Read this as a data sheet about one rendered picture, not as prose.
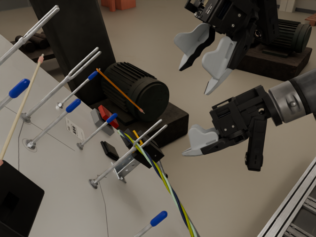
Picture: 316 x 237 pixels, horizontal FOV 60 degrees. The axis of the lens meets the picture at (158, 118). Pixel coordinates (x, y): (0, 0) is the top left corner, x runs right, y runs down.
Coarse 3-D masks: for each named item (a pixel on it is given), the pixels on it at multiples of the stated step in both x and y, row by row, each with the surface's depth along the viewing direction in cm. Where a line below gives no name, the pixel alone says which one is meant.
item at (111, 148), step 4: (104, 144) 57; (108, 144) 57; (104, 148) 56; (108, 148) 56; (112, 148) 58; (108, 152) 55; (112, 152) 56; (116, 152) 58; (108, 156) 55; (112, 156) 56; (116, 156) 57; (116, 160) 57
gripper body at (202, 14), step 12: (204, 0) 42; (216, 0) 37; (228, 0) 38; (240, 0) 38; (252, 0) 41; (192, 12) 43; (204, 12) 39; (216, 12) 37; (228, 12) 38; (240, 12) 39; (252, 12) 40; (216, 24) 38; (228, 24) 40; (240, 24) 40; (228, 36) 43
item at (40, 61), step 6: (42, 54) 29; (42, 60) 28; (36, 72) 26; (30, 84) 24; (24, 96) 22; (24, 102) 21; (18, 114) 20; (12, 126) 19; (12, 132) 18; (6, 144) 17; (0, 156) 16; (0, 162) 16
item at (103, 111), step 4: (100, 108) 66; (104, 108) 67; (100, 112) 65; (104, 112) 64; (108, 112) 67; (104, 116) 63; (108, 116) 64; (104, 120) 65; (116, 120) 68; (108, 124) 66; (112, 124) 65; (116, 124) 66
